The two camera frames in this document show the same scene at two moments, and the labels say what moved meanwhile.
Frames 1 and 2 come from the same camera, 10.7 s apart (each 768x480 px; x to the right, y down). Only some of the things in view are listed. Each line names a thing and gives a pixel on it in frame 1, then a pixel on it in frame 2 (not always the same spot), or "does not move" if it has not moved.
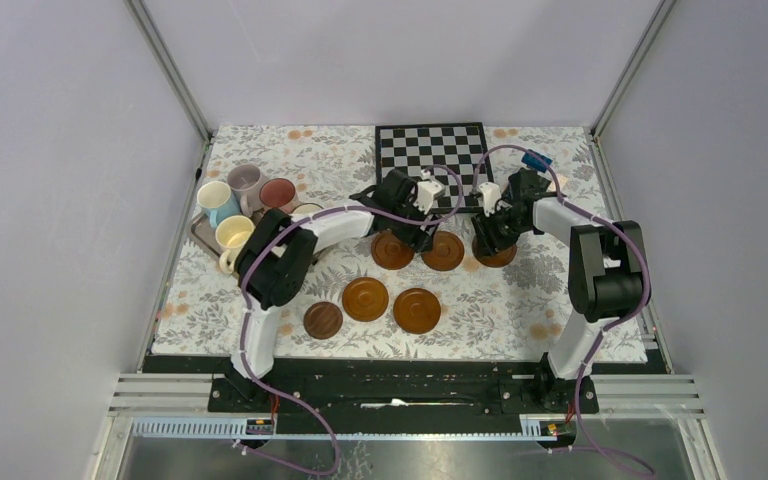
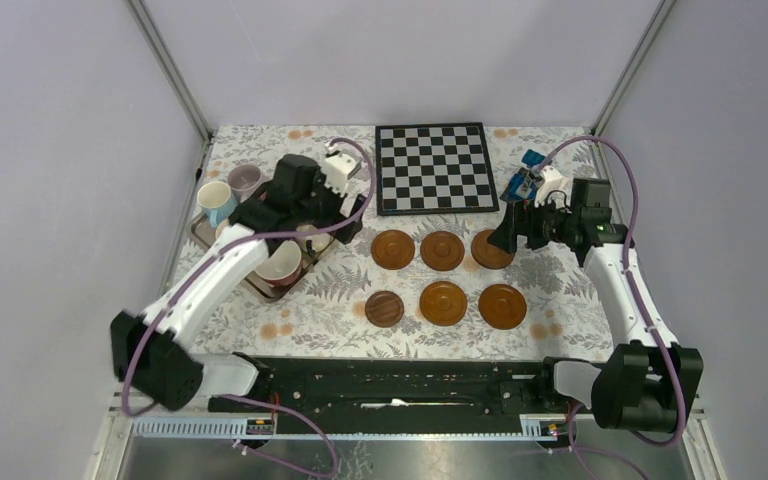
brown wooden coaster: (365, 299) -> (443, 303)
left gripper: (420, 239) -> (338, 201)
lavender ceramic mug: (247, 183) does not move
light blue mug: (216, 198) does not move
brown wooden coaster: (417, 310) -> (502, 306)
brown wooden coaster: (499, 258) does not move
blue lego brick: (536, 163) does not move
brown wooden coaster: (446, 254) does not move
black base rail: (405, 396) does not move
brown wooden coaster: (389, 252) does not move
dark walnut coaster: (323, 320) -> (384, 309)
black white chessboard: (457, 155) does not move
